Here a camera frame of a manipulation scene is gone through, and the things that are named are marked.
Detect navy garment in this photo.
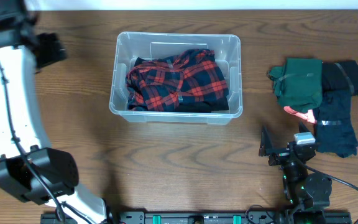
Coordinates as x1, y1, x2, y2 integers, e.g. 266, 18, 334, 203
313, 90, 358, 158

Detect dark green garment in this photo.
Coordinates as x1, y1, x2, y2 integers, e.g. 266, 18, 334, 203
267, 58, 323, 113

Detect black garment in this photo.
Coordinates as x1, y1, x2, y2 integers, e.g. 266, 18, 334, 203
322, 60, 358, 96
175, 101, 229, 113

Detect red navy plaid shirt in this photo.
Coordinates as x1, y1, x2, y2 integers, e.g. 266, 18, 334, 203
126, 49, 229, 112

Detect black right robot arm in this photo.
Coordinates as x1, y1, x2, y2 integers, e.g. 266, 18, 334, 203
259, 123, 332, 224

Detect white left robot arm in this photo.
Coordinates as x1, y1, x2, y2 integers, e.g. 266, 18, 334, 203
0, 0, 113, 223

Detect salmon pink garment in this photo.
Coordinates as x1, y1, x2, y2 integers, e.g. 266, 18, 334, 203
283, 106, 316, 124

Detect clear plastic storage bin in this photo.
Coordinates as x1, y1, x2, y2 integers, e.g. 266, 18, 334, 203
109, 32, 243, 125

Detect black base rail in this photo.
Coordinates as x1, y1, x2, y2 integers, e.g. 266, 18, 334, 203
40, 210, 353, 224

